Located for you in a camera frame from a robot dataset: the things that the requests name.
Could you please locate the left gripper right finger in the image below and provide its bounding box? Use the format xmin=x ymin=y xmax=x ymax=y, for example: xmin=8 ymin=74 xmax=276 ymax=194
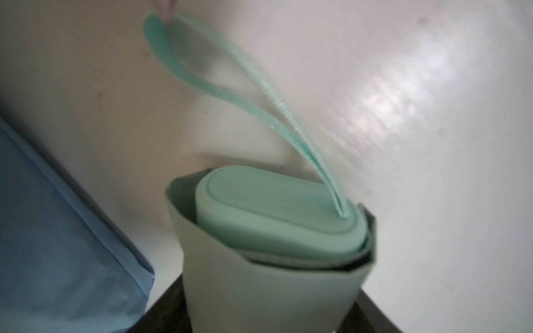
xmin=337 ymin=291 xmax=402 ymax=333

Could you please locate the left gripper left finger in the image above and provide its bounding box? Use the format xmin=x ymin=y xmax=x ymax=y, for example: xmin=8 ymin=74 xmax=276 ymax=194
xmin=127 ymin=275 xmax=192 ymax=333

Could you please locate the mint green umbrella sleeve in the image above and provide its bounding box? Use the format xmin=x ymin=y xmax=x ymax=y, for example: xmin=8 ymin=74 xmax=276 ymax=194
xmin=165 ymin=171 xmax=376 ymax=332

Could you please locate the blue sleeved umbrella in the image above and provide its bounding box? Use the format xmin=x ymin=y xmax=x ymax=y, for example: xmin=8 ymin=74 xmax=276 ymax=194
xmin=1 ymin=122 xmax=154 ymax=332

